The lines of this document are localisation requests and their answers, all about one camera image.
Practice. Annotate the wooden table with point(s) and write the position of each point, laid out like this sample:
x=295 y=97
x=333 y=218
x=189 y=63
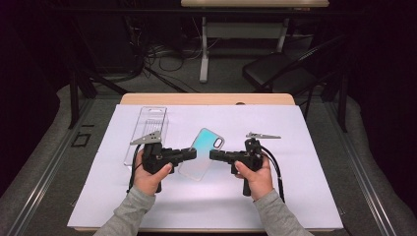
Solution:
x=196 y=99

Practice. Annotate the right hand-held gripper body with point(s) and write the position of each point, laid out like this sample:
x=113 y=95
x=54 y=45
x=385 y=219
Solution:
x=249 y=154

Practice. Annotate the grey floor rail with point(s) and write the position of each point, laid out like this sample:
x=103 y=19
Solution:
x=49 y=167
x=360 y=170

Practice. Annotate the white table cover sheet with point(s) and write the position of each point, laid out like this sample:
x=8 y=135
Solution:
x=229 y=203

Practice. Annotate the clear plastic packaging box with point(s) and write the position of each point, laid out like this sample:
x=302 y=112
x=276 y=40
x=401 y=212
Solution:
x=152 y=119

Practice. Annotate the person's left hand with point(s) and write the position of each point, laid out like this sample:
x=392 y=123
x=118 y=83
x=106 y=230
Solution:
x=149 y=180

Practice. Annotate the black horizontal metal bar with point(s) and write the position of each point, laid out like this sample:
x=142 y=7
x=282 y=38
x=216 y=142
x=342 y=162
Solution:
x=131 y=11

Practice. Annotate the person's right hand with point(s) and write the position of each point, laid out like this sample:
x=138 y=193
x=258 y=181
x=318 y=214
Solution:
x=257 y=182

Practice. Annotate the black folding chair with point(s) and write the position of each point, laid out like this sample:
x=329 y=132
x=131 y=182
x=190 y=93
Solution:
x=272 y=67

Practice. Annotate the translucent phone case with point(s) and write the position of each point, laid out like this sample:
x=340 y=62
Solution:
x=205 y=141

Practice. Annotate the background table with white legs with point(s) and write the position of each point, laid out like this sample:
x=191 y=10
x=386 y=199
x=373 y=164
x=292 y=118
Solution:
x=204 y=49

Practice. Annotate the black metal stand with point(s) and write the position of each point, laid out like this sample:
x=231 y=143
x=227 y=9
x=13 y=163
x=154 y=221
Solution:
x=73 y=98
x=342 y=105

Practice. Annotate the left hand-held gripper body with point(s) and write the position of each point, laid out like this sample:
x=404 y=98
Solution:
x=154 y=157

